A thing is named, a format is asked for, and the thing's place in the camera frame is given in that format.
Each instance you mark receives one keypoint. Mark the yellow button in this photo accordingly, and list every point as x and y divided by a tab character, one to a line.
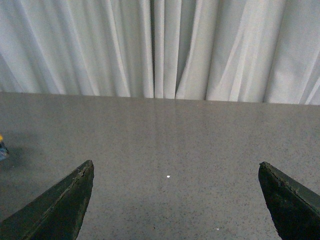
4	152

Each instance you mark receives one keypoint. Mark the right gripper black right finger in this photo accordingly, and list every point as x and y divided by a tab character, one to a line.
294	208

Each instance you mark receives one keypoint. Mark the white pleated curtain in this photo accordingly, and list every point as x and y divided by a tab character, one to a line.
217	50

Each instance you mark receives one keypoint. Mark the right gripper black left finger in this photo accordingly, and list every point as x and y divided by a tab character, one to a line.
58	213

